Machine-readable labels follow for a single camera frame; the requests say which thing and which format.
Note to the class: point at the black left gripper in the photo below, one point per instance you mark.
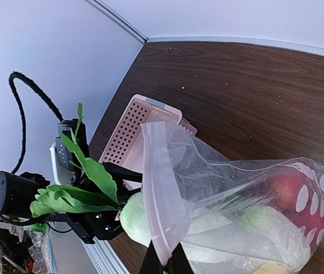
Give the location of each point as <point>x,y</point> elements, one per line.
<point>102,225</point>

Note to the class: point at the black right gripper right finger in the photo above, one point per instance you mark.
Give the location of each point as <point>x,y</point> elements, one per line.
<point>178,263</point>

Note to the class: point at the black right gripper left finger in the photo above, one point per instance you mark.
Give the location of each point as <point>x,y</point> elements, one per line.
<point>151,263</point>

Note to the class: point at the pink plastic basket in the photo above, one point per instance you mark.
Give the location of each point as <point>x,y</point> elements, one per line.
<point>125,146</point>

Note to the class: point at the white radish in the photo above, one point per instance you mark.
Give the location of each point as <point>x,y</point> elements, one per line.
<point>97,192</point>

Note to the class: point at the yellow peach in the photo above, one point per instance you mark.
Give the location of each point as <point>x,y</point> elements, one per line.
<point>272,268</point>

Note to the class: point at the clear zip top bag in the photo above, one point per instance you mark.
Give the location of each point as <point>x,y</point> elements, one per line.
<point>219,210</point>

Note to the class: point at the red apple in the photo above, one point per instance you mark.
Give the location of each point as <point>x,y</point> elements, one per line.
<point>296,196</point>

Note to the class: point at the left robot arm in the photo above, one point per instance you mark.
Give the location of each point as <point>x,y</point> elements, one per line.
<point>16,194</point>

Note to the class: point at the front aluminium frame rail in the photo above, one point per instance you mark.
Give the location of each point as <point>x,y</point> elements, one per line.
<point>104,259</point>

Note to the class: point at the left rear aluminium post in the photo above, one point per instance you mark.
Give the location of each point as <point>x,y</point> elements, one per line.
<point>118,19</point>

